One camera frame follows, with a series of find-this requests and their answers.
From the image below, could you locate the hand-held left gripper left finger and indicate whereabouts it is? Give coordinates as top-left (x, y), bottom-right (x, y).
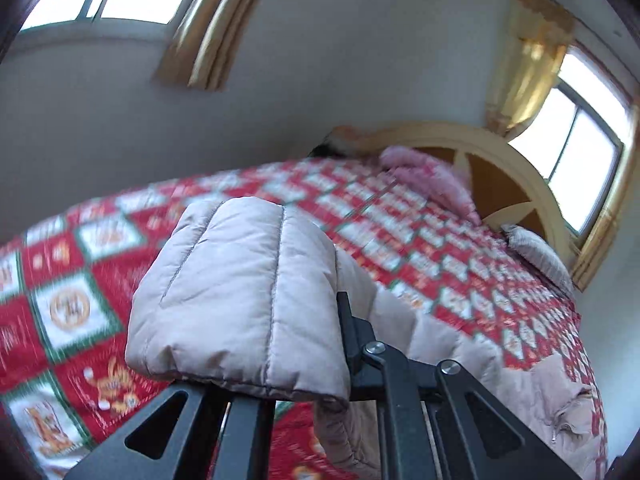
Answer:
top-left (62, 379), bottom-right (277, 480)

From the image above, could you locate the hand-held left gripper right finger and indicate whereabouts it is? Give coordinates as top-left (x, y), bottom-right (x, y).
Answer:
top-left (336, 291), bottom-right (583, 480)

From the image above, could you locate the beige puffer jacket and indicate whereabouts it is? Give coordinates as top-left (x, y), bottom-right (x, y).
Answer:
top-left (124, 196), bottom-right (608, 480)

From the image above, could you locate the pink fluffy blanket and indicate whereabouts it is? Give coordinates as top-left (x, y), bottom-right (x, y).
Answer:
top-left (378, 145), bottom-right (481, 223)

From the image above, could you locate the red checkered bed sheet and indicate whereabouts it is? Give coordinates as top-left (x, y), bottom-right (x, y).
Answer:
top-left (0, 157), bottom-right (608, 480)

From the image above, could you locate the grey pillow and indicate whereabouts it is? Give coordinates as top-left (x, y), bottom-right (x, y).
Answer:
top-left (501, 223), bottom-right (576, 296)

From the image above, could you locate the dark cloth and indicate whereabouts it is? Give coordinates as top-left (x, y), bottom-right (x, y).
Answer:
top-left (307, 142), bottom-right (351, 160)

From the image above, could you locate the arched wooden headboard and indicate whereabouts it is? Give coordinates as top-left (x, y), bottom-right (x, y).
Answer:
top-left (327, 121), bottom-right (576, 271)

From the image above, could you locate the window behind headboard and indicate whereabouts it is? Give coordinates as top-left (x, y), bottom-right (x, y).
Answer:
top-left (507, 42), bottom-right (638, 238)

